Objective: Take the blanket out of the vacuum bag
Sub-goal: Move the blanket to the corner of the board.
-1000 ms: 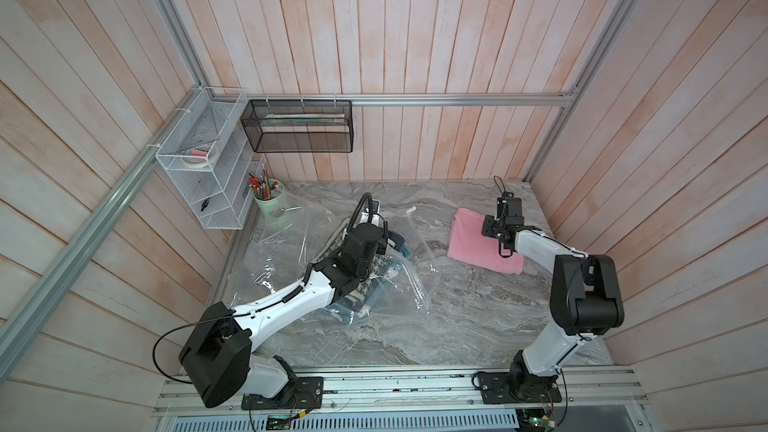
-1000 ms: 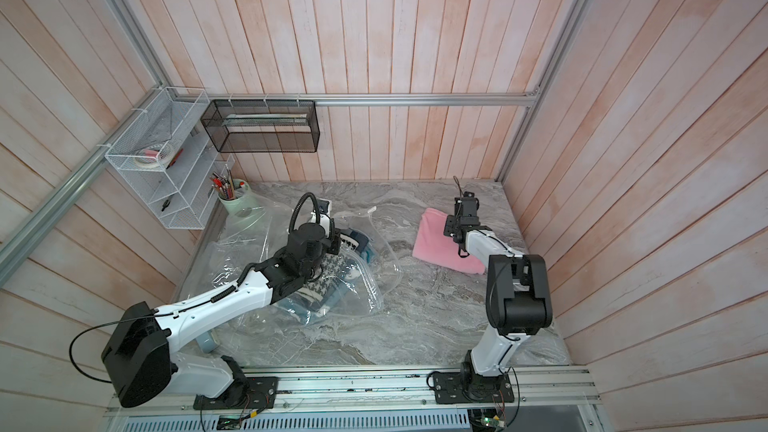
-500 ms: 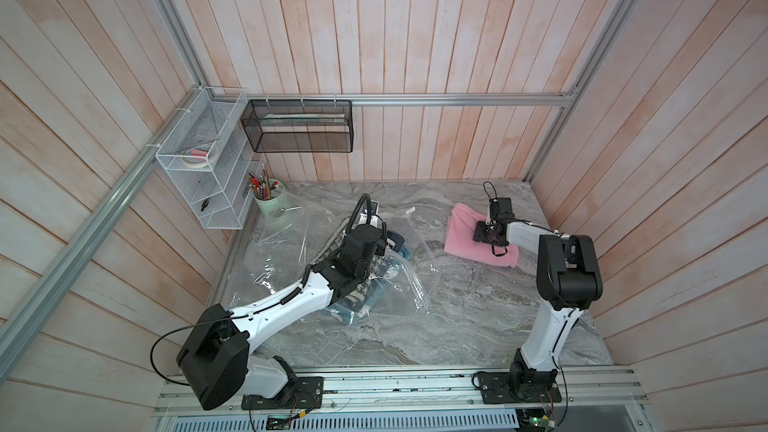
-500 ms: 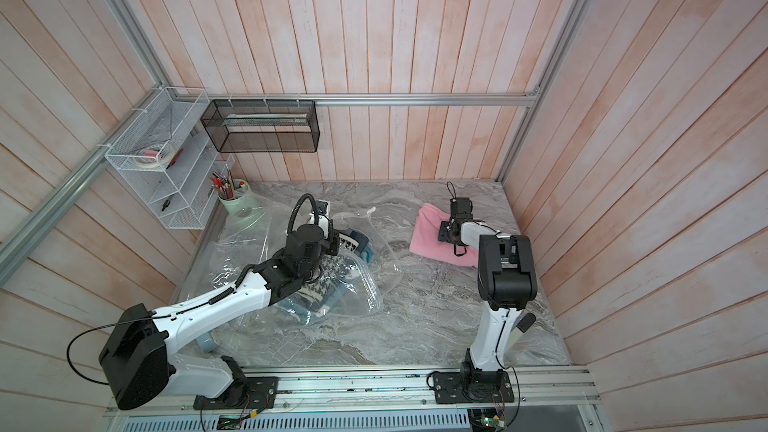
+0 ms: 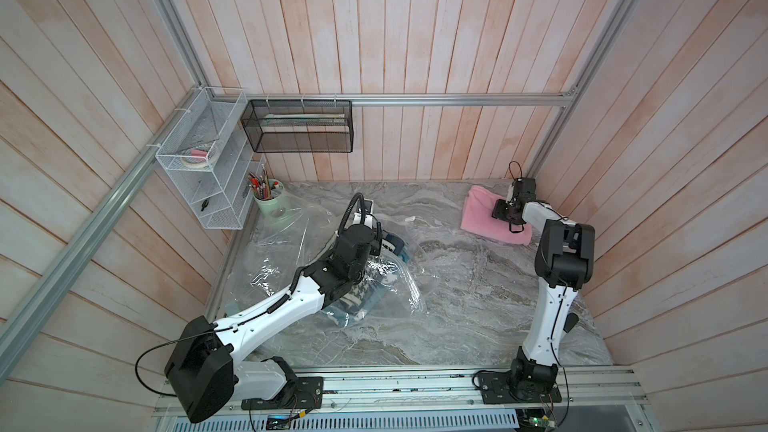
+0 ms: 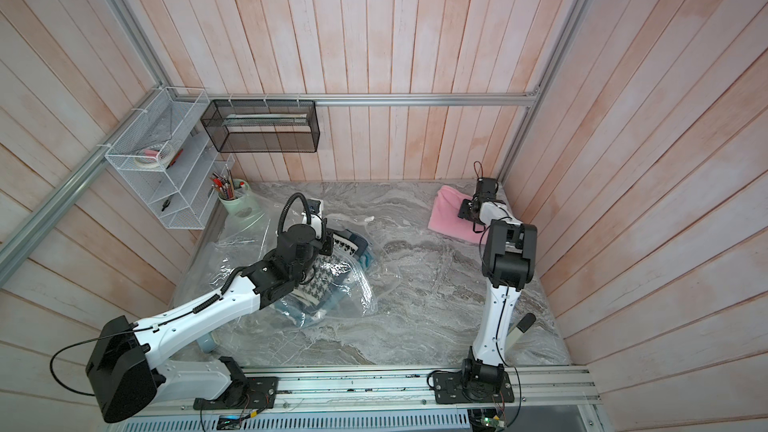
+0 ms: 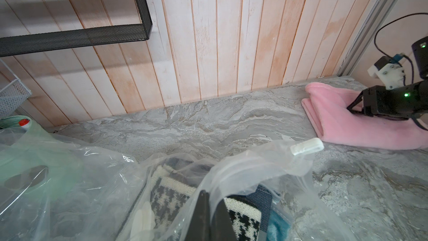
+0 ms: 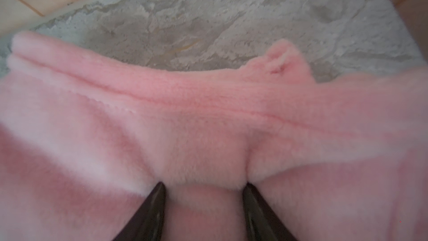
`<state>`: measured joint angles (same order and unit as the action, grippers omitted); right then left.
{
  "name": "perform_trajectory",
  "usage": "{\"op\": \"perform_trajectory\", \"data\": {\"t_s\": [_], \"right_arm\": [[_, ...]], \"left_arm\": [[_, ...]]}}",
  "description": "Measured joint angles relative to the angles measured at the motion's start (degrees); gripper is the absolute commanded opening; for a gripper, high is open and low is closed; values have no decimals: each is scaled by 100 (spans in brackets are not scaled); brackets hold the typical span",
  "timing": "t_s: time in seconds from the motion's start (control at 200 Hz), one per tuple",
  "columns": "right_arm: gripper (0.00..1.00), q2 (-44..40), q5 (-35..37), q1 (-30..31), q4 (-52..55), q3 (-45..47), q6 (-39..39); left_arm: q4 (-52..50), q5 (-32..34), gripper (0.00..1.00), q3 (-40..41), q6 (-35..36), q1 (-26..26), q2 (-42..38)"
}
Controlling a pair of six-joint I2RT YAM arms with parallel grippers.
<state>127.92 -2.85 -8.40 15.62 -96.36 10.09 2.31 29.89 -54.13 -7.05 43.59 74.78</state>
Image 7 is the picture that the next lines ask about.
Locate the black mesh wall basket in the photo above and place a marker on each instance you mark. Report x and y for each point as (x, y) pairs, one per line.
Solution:
(50, 41)

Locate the clear plastic vacuum bag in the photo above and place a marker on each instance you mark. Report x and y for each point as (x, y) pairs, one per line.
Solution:
(54, 188)

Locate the white wire shelf rack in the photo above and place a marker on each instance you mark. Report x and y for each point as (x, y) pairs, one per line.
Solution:
(13, 94)

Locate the white bag zipper slider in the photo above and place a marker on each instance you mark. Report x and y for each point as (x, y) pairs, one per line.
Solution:
(308, 147)

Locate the teal blue folded cloth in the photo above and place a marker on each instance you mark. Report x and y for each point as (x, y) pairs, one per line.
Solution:
(275, 224)

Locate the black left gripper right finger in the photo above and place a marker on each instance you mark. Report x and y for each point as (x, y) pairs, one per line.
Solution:
(221, 224)

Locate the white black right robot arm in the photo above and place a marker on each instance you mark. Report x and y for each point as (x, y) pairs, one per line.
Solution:
(420, 51)

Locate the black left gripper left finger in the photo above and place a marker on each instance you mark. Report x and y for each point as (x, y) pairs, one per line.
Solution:
(199, 228)

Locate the black white houndstooth blanket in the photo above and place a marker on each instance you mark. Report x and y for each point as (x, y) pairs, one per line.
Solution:
(236, 217)

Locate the pink blanket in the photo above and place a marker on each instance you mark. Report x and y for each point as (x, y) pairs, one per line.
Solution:
(327, 111)

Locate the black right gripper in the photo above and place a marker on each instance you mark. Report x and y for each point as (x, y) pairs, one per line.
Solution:
(400, 103)

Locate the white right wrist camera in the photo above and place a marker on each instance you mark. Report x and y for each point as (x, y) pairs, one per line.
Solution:
(389, 72)

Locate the green pen holder cup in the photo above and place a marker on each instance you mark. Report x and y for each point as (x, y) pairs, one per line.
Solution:
(17, 124)

